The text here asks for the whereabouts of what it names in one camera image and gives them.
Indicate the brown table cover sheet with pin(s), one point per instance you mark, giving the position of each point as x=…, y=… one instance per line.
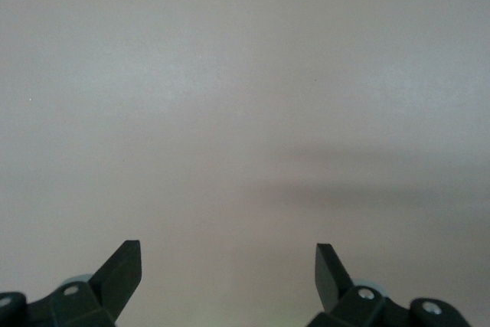
x=191, y=74

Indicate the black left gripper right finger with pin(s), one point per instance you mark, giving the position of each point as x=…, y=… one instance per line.
x=329, y=277

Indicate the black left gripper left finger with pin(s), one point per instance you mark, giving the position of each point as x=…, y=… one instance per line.
x=115, y=281

